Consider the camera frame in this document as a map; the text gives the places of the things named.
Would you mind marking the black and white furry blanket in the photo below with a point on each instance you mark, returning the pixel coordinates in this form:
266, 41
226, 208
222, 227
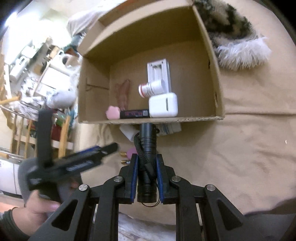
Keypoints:
235, 41

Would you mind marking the grey stuffed bag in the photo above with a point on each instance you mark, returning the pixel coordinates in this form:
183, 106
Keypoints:
61, 99

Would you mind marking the black flashlight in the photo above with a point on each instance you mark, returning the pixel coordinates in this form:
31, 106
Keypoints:
146, 146

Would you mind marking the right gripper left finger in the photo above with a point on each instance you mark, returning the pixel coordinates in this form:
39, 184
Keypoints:
92, 214

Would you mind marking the person's left hand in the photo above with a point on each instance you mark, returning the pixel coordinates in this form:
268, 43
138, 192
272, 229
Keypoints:
29, 218

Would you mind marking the white earbuds charging case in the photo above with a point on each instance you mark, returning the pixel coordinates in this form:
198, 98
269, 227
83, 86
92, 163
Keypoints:
163, 105

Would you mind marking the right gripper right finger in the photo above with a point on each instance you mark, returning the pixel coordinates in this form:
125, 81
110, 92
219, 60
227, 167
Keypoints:
202, 213

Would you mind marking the white power adapter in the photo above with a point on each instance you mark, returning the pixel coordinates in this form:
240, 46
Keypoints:
129, 131

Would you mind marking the pink translucent massage comb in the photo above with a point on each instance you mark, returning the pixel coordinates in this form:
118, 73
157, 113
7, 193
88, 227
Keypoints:
122, 92

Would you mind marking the pink plug with gold prongs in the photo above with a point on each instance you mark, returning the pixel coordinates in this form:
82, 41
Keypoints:
127, 156

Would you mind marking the wooden chair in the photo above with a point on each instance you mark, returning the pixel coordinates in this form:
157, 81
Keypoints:
24, 137

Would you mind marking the black tube with pink print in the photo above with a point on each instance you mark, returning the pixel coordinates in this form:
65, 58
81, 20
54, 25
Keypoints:
130, 114

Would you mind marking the pink cloud shaped device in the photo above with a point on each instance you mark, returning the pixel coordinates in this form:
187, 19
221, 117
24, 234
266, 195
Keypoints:
113, 113

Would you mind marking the white rectangular device holder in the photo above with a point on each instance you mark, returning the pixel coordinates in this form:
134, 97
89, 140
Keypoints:
159, 73

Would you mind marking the open cardboard box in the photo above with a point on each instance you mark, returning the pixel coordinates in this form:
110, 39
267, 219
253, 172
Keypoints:
126, 40

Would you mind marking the white pill bottle red label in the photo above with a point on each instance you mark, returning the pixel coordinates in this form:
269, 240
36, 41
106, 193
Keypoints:
152, 88

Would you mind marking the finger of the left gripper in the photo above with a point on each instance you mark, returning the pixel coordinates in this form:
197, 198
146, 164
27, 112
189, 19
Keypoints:
86, 159
44, 130

